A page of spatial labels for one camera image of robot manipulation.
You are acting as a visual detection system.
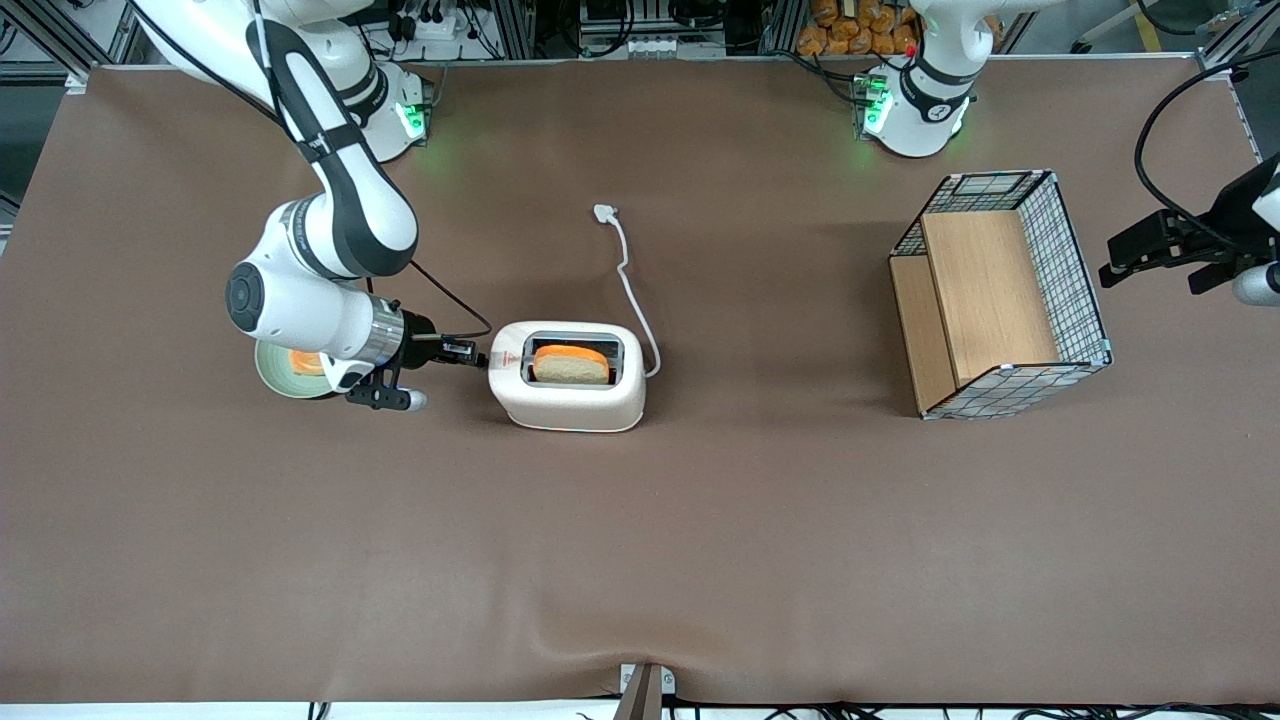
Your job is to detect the aluminium frame profile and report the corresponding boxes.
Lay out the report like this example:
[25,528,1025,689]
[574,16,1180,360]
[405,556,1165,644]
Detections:
[1195,5,1280,71]

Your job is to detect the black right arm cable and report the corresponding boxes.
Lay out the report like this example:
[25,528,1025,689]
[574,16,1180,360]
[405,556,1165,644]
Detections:
[130,0,494,341]

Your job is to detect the white power cord with plug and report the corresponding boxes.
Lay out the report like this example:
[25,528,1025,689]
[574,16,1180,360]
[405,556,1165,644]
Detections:
[593,204,662,379]

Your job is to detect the wooden step shelf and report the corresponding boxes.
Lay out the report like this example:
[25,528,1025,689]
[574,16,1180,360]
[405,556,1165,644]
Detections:
[890,210,1063,413]

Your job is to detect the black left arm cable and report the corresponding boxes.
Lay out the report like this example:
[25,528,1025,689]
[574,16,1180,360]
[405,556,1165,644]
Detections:
[1134,48,1280,251]

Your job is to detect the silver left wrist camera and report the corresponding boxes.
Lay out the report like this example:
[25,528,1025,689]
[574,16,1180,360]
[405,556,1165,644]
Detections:
[1232,262,1280,307]

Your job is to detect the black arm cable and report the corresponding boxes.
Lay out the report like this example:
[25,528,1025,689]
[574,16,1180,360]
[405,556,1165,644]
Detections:
[1134,48,1280,251]
[130,0,494,341]

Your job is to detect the pile of orange buns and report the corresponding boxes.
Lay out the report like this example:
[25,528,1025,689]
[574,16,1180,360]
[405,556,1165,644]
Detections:
[797,0,921,57]

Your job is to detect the bread slice with orange crust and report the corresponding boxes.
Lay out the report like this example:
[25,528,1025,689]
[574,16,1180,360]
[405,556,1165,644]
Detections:
[532,345,612,386]

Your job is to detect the pale green plate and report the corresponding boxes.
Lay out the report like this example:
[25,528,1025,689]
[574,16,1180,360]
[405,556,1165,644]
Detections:
[254,340,341,401]

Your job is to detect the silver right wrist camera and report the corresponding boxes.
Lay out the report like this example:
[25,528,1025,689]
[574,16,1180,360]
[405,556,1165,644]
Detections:
[345,368,429,413]

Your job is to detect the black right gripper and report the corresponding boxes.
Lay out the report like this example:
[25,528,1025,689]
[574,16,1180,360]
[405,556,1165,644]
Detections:
[400,312,491,371]

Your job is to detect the white power strip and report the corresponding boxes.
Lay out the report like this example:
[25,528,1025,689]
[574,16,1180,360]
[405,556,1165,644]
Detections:
[400,10,471,41]

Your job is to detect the white toaster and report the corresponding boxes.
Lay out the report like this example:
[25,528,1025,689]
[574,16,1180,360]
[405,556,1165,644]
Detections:
[487,321,648,433]

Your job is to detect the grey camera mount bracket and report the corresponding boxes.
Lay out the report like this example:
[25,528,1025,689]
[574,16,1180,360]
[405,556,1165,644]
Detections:
[619,662,677,720]

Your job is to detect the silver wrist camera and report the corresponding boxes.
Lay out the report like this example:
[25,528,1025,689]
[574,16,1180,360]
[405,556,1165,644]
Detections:
[1232,262,1280,307]
[345,368,429,413]

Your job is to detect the wire mesh basket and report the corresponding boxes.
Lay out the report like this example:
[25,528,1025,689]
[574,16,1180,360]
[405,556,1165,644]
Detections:
[888,169,1114,421]

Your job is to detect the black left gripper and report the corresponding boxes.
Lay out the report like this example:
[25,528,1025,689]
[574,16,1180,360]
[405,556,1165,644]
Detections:
[1098,155,1280,297]

